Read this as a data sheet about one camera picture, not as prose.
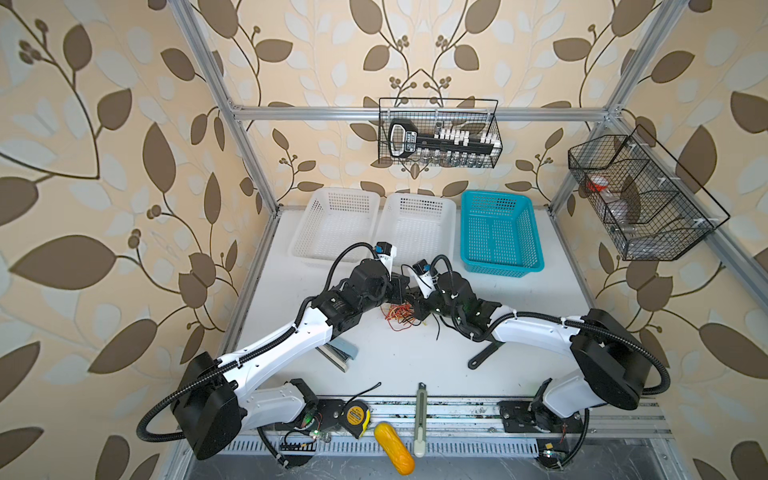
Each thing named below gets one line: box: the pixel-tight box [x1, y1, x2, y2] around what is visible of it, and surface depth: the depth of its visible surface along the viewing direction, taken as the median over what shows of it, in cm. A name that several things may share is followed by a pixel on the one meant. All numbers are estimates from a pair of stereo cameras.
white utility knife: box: [414, 382, 427, 458], surface depth 75 cm
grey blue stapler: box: [315, 337, 358, 373], surface depth 84 cm
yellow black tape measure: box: [338, 382, 382, 439], surface depth 73 cm
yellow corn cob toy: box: [374, 422, 415, 476], surface depth 69 cm
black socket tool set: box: [388, 118, 497, 157], surface depth 84 cm
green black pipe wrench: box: [468, 334, 506, 370], surface depth 85 cm
